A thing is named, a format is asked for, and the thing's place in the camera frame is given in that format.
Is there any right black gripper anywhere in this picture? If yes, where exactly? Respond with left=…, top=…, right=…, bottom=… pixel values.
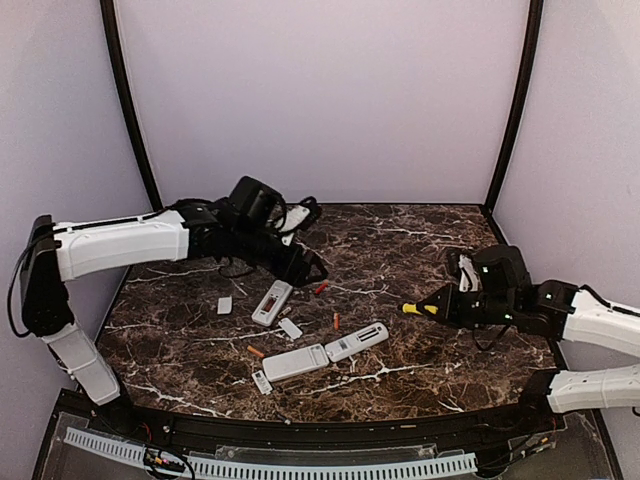
left=418, top=281, right=518, bottom=330

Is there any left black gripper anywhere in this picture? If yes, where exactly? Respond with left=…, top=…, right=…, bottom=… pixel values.
left=231, top=222, right=328, bottom=288

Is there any red battery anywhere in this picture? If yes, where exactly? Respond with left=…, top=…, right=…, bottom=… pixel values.
left=315, top=280, right=329, bottom=295

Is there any yellow handled screwdriver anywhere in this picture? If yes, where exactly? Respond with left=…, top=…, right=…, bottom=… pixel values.
left=400, top=302, right=438, bottom=315

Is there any white remote with display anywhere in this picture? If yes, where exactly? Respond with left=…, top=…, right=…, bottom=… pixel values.
left=251, top=280, right=293, bottom=327

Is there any white remote control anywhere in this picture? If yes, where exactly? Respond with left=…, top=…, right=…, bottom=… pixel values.
left=262, top=344, right=329, bottom=382
left=324, top=322, right=389, bottom=363

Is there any small white battery cover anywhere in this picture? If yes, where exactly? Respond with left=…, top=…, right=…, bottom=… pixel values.
left=216, top=296, right=233, bottom=315

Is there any orange AAA battery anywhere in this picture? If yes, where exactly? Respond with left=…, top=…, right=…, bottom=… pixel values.
left=247, top=345, right=265, bottom=359

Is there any white battery compartment cover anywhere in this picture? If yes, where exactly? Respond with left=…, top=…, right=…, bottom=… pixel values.
left=252, top=370, right=273, bottom=395

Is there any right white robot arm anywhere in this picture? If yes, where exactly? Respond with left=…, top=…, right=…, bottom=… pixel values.
left=415, top=244, right=639, bottom=434

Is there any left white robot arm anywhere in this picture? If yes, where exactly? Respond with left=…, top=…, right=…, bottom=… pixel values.
left=6, top=176, right=328, bottom=436

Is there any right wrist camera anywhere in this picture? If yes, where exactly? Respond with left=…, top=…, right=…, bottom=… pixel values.
left=445, top=248, right=481, bottom=293

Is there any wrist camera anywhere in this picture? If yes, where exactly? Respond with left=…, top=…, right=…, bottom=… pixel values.
left=274, top=196, right=322, bottom=246
left=445, top=248, right=481, bottom=293

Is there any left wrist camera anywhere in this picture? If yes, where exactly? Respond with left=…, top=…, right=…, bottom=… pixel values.
left=274, top=196, right=322, bottom=246

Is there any black front table rail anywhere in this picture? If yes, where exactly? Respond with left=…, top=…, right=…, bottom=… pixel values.
left=84, top=404, right=565, bottom=451

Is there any white slotted cable duct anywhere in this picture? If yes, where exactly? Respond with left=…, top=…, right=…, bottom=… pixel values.
left=63, top=427, right=478, bottom=479

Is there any right black frame post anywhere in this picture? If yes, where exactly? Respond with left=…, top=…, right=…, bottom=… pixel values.
left=483, top=0, right=544, bottom=217

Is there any black frame post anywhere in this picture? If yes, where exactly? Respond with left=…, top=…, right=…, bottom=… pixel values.
left=99, top=0, right=163, bottom=210
left=483, top=0, right=544, bottom=217

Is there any left black frame post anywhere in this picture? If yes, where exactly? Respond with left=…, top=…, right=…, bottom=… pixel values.
left=99, top=0, right=163, bottom=210

